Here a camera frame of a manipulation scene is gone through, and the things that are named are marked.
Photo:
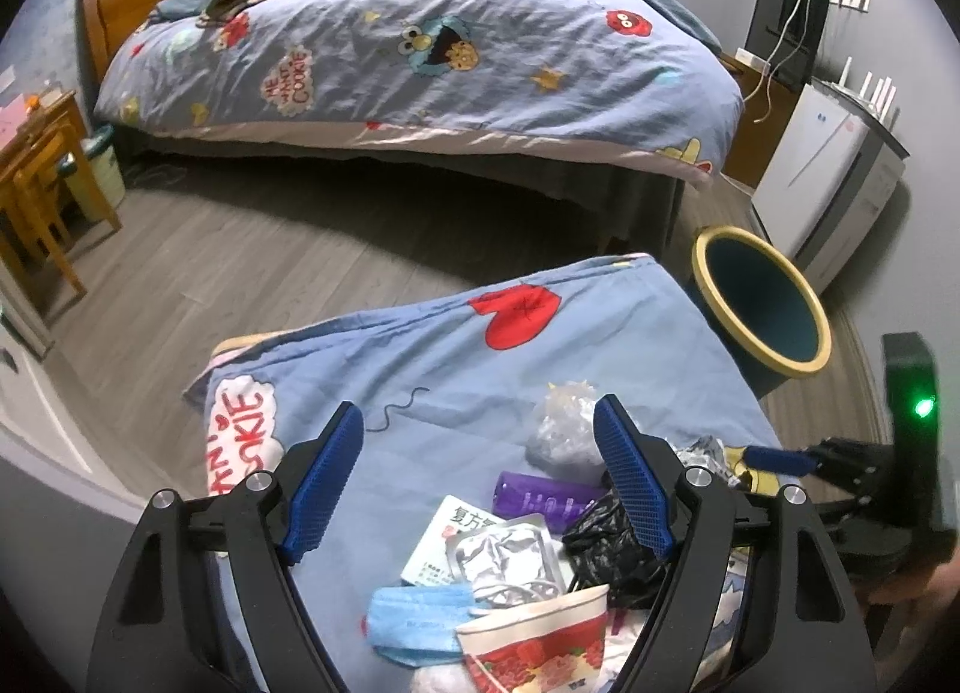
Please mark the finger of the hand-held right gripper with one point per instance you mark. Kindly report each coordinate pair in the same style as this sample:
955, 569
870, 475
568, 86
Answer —
780, 460

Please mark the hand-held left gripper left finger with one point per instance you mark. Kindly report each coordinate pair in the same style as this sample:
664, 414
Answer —
326, 483

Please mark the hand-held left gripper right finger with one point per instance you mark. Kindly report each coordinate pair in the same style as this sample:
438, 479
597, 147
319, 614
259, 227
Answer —
630, 483

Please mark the black plastic bag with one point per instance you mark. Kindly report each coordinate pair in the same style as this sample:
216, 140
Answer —
600, 543

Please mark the silver medicine packet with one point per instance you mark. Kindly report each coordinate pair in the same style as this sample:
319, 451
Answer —
439, 535

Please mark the silver foil wrapper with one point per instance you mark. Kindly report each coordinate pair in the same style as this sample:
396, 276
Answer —
502, 554

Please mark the teal bin with yellow rim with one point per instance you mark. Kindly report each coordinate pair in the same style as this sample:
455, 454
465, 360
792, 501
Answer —
757, 303

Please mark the blue face mask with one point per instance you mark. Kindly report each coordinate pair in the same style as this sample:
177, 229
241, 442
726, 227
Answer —
412, 625

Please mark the red printed paper cup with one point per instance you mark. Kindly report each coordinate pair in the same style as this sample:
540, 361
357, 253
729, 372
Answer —
540, 648

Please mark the white tissue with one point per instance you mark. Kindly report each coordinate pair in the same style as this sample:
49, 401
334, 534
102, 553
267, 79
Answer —
442, 679

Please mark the small crumpled foil wrapper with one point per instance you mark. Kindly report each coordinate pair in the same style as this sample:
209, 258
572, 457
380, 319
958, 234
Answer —
701, 457

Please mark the crumpled clear plastic bag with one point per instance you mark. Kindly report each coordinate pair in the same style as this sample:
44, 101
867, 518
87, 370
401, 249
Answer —
559, 430

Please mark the purple packet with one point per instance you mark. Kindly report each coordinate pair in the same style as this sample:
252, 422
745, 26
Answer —
540, 498

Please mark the small printed blue blanket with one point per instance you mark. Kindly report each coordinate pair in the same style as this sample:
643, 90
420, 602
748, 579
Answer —
450, 363

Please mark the white air purifier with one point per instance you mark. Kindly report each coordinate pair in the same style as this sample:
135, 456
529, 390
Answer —
817, 168

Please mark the wooden nightstand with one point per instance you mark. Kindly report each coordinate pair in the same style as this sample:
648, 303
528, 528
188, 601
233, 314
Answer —
750, 130

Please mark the white router with antennas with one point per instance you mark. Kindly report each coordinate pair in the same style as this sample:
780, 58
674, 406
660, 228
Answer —
874, 93

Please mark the small green and white bin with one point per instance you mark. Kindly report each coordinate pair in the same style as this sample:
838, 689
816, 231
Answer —
101, 172

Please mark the bed with blue cartoon quilt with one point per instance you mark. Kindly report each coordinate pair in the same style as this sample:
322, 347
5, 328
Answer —
450, 100

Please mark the white power strip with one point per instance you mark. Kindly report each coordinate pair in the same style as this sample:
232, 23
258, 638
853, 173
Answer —
750, 57

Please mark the wooden chair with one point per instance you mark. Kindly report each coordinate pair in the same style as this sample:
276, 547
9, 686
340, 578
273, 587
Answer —
45, 190

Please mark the black monitor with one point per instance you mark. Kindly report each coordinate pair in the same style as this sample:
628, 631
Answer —
787, 25

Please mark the wooden desk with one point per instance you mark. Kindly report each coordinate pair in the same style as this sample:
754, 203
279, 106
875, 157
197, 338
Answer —
64, 112

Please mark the pink paper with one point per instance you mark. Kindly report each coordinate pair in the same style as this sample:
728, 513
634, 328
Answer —
19, 119

